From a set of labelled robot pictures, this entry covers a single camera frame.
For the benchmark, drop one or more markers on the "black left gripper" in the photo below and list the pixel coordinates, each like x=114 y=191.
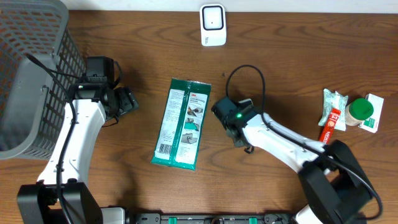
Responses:
x=130 y=102

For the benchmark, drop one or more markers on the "white barcode scanner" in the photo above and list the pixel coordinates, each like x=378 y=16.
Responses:
x=213 y=25

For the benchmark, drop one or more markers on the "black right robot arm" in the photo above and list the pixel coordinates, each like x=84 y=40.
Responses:
x=332 y=179

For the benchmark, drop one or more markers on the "light green wipes packet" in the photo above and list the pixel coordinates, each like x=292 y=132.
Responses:
x=336 y=101

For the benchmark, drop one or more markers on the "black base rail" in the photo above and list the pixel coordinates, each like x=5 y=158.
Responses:
x=214 y=218

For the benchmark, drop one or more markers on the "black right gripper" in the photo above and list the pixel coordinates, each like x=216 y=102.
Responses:
x=237 y=143

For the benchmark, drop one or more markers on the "grey plastic mesh basket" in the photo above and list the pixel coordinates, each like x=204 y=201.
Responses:
x=32 y=105

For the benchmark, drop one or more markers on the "green white 3M package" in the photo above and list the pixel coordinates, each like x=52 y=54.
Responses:
x=180 y=132

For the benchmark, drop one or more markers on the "white toothpaste box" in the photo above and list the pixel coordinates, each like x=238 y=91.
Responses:
x=372 y=123

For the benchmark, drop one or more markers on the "green lid white jar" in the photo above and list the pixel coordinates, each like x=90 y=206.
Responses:
x=358 y=111

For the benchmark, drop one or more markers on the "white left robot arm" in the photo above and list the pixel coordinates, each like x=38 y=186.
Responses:
x=61 y=193

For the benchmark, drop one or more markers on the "red white sachet stick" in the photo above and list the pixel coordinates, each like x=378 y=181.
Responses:
x=329 y=126

